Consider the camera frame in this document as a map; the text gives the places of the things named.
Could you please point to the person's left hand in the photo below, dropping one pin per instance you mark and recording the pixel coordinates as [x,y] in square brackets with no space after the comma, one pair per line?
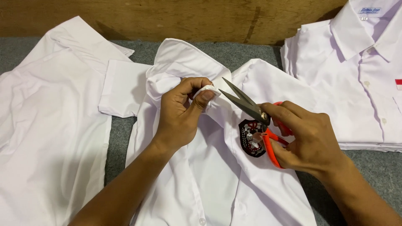
[179,119]

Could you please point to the person's right hand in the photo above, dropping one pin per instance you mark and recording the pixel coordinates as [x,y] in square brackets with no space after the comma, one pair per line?
[309,141]

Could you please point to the white shirt with black emblem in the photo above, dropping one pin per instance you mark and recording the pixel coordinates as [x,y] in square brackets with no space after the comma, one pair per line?
[213,175]

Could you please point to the grey felt table cover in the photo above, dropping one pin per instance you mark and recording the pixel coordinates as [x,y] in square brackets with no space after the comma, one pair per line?
[373,175]

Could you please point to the stack of folded white shirts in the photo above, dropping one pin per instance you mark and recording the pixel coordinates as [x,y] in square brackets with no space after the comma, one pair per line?
[348,78]

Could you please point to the unfolded white shirt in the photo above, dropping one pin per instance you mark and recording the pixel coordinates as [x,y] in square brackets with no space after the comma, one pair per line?
[53,125]

